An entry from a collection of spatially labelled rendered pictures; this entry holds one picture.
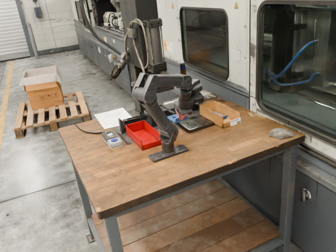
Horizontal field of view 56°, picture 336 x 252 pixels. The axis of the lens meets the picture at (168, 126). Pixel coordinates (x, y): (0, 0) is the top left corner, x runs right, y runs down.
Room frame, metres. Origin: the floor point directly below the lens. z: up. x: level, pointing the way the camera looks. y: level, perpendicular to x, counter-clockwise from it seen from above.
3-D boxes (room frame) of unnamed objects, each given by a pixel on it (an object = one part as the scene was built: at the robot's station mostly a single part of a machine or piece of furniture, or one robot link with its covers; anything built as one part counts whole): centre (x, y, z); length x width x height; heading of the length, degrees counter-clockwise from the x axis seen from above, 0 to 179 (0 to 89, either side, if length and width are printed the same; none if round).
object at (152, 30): (1.85, 0.03, 1.37); 0.11 x 0.09 x 0.30; 114
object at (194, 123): (1.74, -0.16, 0.91); 0.17 x 0.16 x 0.02; 114
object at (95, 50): (7.59, 1.03, 0.49); 5.51 x 1.02 x 0.97; 21
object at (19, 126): (4.61, 1.73, 0.07); 1.20 x 1.00 x 0.14; 18
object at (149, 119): (1.85, 0.03, 0.94); 0.20 x 0.10 x 0.07; 114
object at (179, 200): (1.69, 0.00, 0.45); 1.12 x 0.99 x 0.90; 114
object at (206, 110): (1.78, -0.32, 0.93); 0.25 x 0.13 x 0.08; 24
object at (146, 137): (1.62, 0.14, 0.93); 0.25 x 0.12 x 0.06; 24
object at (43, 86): (4.89, 1.86, 0.40); 0.67 x 0.60 x 0.50; 16
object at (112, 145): (1.58, 0.30, 0.90); 0.07 x 0.07 x 0.06; 24
